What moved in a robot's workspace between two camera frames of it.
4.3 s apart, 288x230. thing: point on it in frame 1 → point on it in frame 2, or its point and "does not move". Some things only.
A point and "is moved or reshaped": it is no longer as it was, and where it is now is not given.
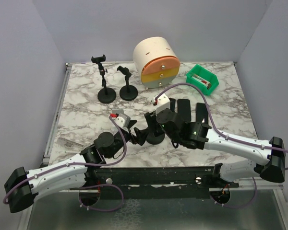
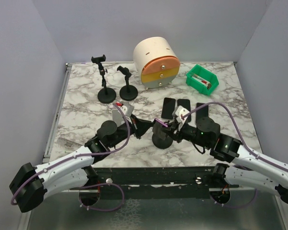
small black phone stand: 153,140 is moved or reshaped
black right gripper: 150,117 → 173,129
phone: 202,112 does not move
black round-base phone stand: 128,92 does not move
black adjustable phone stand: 104,96 does not move
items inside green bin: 202,81 does not move
